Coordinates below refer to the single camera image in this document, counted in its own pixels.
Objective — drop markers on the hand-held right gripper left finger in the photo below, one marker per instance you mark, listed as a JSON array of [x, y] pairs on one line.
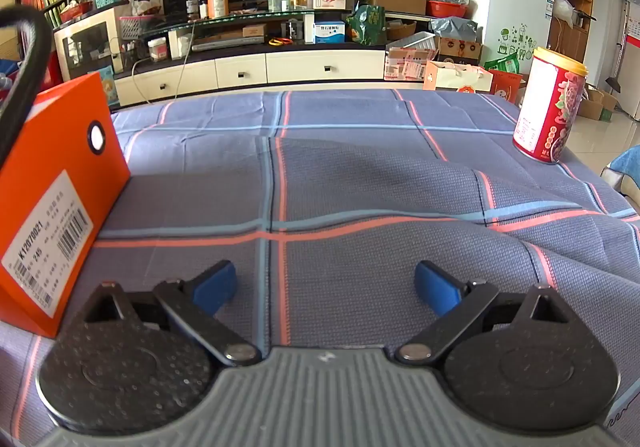
[[216, 284]]

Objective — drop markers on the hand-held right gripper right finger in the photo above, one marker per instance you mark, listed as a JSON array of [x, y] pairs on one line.
[[436, 287]]

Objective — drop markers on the orange cardboard box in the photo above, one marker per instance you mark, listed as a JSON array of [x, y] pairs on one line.
[[55, 142]]

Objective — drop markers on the red drink can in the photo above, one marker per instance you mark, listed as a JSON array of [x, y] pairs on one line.
[[547, 112]]

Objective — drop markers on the orange white gift bag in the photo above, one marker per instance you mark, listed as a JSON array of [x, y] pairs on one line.
[[455, 77]]

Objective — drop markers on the stack of red white packets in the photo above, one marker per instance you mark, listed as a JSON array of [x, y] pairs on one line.
[[407, 64]]

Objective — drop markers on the white black television stand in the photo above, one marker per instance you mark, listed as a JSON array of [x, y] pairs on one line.
[[295, 67]]

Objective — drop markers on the green snack packet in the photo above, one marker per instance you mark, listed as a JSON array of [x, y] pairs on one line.
[[502, 63]]

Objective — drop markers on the brown printed carton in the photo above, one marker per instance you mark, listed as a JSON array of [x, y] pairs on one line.
[[460, 51]]

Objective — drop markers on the small floor cardboard box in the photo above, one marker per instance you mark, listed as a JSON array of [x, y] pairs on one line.
[[597, 103]]

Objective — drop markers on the yellow rubber bands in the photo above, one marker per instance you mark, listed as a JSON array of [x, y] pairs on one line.
[[280, 41]]

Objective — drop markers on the grey plastic bag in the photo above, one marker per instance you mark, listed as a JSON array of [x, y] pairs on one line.
[[460, 28]]

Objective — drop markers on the pink plastic basket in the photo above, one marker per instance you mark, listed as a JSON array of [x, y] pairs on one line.
[[137, 28]]

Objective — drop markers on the green foil bag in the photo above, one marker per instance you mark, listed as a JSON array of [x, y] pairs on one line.
[[367, 24]]

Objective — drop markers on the white glass-door cabinet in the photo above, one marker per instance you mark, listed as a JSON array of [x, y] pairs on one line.
[[87, 44]]

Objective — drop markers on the white small fridge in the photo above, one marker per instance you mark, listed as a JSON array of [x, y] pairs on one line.
[[510, 22]]

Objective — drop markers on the blue white carton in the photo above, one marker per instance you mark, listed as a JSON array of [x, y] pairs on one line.
[[330, 33]]

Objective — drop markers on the red plastic basin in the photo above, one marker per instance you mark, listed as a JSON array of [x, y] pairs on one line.
[[446, 9]]

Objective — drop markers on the dark glass bottle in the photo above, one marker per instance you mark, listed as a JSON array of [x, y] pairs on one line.
[[192, 4]]

